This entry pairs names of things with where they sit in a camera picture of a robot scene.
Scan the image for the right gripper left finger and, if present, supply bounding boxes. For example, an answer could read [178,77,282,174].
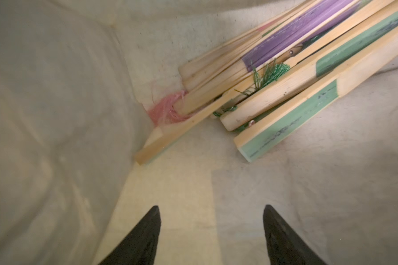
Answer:
[99,205,161,265]

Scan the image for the green folding fan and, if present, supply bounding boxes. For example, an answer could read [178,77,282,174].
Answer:
[220,1,398,131]
[234,26,398,162]

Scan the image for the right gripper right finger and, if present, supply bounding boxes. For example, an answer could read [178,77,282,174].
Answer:
[263,204,326,265]

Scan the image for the purple folding fan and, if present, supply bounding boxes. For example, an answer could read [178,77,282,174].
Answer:
[173,1,367,115]

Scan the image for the pink tassel folding fan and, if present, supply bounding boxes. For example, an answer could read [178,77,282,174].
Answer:
[134,19,286,166]

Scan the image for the beige canvas tote bag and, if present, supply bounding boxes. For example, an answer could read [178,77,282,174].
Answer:
[0,1,398,265]

